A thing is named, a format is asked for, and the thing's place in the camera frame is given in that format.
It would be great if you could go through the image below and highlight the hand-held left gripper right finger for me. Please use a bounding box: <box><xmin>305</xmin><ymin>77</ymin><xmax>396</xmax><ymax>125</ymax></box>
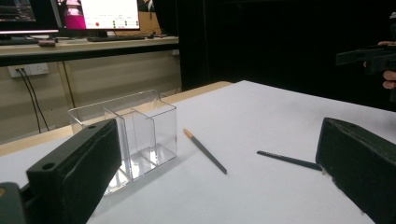
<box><xmin>315</xmin><ymin>117</ymin><xmax>396</xmax><ymax>224</ymax></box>

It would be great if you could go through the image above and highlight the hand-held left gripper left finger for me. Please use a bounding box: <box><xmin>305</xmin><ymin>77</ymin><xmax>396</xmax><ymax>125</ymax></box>
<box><xmin>26</xmin><ymin>119</ymin><xmax>122</xmax><ymax>224</ymax></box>

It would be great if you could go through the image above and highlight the dark pencil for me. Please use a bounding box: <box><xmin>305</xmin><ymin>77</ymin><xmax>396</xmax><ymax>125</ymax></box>
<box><xmin>256</xmin><ymin>149</ymin><xmax>323</xmax><ymax>172</ymax></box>

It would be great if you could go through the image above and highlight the clear acrylic pen holder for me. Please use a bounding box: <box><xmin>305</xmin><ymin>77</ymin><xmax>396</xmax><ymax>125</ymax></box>
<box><xmin>67</xmin><ymin>89</ymin><xmax>178</xmax><ymax>197</ymax></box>

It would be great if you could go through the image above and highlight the grey pencil with orange end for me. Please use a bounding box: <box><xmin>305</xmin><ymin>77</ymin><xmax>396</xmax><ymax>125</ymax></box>
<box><xmin>182</xmin><ymin>128</ymin><xmax>229</xmax><ymax>175</ymax></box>

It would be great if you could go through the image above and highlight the black curtain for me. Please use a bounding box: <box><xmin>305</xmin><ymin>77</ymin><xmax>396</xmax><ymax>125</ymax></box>
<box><xmin>151</xmin><ymin>0</ymin><xmax>396</xmax><ymax>112</ymax></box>

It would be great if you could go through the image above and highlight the white table cover board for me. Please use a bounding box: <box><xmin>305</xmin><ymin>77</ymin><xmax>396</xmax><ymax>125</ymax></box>
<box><xmin>0</xmin><ymin>79</ymin><xmax>396</xmax><ymax>224</ymax></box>

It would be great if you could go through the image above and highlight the long wooden desk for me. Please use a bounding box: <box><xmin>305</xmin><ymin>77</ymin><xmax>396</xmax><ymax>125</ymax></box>
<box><xmin>0</xmin><ymin>35</ymin><xmax>180</xmax><ymax>67</ymax></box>

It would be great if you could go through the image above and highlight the small dark device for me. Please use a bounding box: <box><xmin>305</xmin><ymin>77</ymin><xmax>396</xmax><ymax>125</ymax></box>
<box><xmin>37</xmin><ymin>39</ymin><xmax>57</xmax><ymax>49</ymax></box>

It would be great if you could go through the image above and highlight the black keyboard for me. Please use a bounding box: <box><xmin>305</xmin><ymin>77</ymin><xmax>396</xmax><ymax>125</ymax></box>
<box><xmin>86</xmin><ymin>35</ymin><xmax>147</xmax><ymax>43</ymax></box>

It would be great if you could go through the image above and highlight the wooden table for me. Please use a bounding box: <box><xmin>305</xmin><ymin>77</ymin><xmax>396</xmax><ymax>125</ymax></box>
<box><xmin>0</xmin><ymin>80</ymin><xmax>233</xmax><ymax>158</ymax></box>

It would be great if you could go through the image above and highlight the bright computer monitor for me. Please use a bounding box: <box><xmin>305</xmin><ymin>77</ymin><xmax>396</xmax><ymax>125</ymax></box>
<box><xmin>50</xmin><ymin>0</ymin><xmax>141</xmax><ymax>33</ymax></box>

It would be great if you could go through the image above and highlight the brown cardboard box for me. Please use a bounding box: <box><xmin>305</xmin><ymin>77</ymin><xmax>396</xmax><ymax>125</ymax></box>
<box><xmin>137</xmin><ymin>10</ymin><xmax>163</xmax><ymax>35</ymax></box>

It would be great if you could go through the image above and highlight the dark computer monitor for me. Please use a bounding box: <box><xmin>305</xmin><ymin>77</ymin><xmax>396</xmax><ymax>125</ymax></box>
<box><xmin>0</xmin><ymin>0</ymin><xmax>60</xmax><ymax>35</ymax></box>

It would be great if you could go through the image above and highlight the black wall cable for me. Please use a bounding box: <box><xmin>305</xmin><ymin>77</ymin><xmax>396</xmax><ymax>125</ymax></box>
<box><xmin>16</xmin><ymin>68</ymin><xmax>42</xmax><ymax>134</ymax></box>
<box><xmin>21</xmin><ymin>68</ymin><xmax>50</xmax><ymax>133</ymax></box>

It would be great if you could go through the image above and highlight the white wall socket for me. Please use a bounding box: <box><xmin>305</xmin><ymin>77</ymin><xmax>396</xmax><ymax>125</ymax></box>
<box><xmin>7</xmin><ymin>63</ymin><xmax>50</xmax><ymax>78</ymax></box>

